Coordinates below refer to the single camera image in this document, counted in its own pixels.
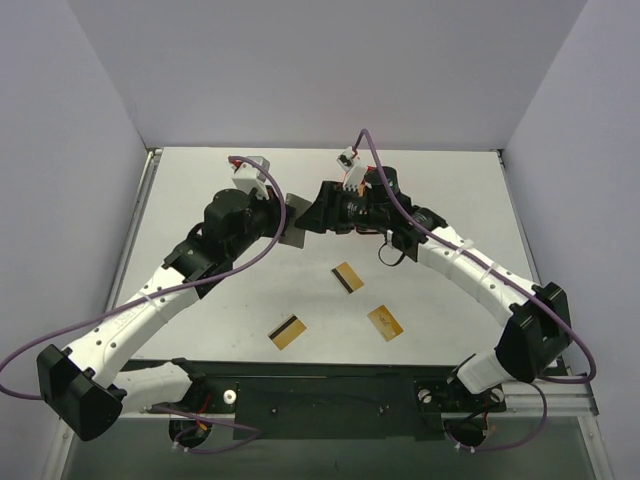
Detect gold card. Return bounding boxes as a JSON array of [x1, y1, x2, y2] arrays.
[[367, 305, 404, 342], [331, 262, 364, 294], [268, 314, 307, 350]]

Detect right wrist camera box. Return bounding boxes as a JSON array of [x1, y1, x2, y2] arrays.
[[337, 147, 369, 194]]

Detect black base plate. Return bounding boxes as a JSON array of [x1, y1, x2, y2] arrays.
[[171, 358, 506, 441]]

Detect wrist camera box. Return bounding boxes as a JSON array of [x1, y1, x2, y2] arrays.
[[231, 160, 269, 200], [337, 147, 369, 194]]

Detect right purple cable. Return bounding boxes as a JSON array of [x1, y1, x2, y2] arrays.
[[353, 128, 598, 455]]

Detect aluminium table frame rail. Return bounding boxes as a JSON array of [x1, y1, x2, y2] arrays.
[[41, 148, 163, 479]]

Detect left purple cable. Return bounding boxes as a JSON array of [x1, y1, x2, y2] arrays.
[[0, 155, 290, 455]]

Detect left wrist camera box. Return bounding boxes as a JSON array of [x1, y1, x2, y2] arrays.
[[231, 160, 269, 200]]

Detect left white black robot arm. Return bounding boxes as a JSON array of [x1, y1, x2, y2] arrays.
[[36, 185, 287, 441]]

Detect grey card holder wallet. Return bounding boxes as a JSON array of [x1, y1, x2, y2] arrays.
[[279, 193, 311, 249]]

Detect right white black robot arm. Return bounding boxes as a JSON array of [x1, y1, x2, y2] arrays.
[[295, 167, 570, 409]]

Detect purple cable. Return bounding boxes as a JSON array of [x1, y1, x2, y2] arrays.
[[353, 128, 598, 455], [0, 155, 290, 455]]

